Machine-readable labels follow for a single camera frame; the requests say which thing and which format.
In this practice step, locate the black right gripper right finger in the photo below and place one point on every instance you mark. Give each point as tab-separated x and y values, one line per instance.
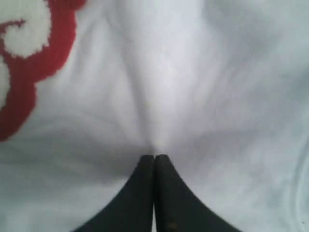
177	209

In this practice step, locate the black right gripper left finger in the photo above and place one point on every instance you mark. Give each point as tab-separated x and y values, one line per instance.
131	210

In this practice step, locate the white t-shirt red lettering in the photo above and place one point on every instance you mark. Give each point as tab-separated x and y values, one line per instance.
89	86

